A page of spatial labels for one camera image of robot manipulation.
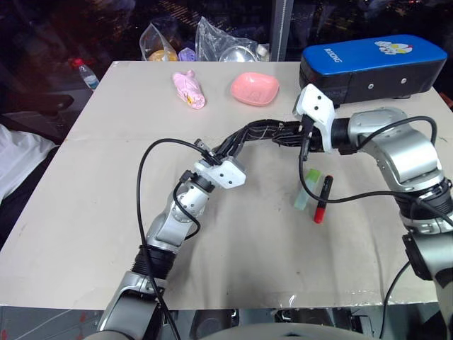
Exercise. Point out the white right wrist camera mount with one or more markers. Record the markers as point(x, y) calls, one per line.
point(316, 102)

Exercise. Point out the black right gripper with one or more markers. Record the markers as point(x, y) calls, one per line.
point(319, 140)

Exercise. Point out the white cloth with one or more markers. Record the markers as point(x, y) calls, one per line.
point(17, 159)

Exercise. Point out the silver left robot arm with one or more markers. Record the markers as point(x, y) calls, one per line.
point(177, 219)

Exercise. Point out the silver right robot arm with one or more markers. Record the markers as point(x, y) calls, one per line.
point(400, 148)

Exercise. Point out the black chair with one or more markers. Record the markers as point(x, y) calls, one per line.
point(39, 110)

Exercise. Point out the dark vertical window post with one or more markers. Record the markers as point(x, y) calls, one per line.
point(279, 28)

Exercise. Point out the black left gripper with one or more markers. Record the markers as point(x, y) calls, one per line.
point(220, 157)

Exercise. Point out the clear bag with yellow item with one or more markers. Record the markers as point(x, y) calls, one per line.
point(159, 46)

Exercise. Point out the red marker with black cap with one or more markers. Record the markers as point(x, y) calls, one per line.
point(322, 200)

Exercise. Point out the dark rounded robot base shapes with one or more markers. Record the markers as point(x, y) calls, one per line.
point(283, 324)

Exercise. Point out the purple plastic object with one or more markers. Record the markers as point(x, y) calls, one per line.
point(187, 55)

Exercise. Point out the water bottle with red cap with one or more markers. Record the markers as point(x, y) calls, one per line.
point(86, 74)

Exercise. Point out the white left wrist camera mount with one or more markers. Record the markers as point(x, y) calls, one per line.
point(226, 173)

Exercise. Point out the clear bag with metal bowl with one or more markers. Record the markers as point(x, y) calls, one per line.
point(226, 46)

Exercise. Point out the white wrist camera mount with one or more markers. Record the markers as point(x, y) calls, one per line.
point(316, 102)
point(226, 173)

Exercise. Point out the blue and black padded box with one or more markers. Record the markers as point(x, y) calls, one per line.
point(368, 56)

